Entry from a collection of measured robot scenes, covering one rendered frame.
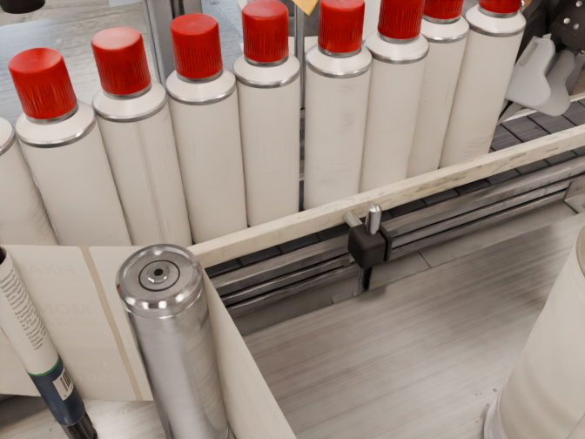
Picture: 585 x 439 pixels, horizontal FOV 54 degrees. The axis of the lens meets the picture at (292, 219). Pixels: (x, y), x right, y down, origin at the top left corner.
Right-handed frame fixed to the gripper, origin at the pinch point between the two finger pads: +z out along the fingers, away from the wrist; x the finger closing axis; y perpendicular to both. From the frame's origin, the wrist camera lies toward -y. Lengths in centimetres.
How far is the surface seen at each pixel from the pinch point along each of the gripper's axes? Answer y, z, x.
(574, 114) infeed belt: -1.4, -2.3, 14.9
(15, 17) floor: -267, 107, 2
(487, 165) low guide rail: 5.1, 4.0, -2.5
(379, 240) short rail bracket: 10.1, 10.9, -16.0
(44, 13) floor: -266, 100, 14
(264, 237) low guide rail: 5.1, 15.7, -22.6
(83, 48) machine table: -51, 26, -25
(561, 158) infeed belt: 4.4, 1.3, 8.6
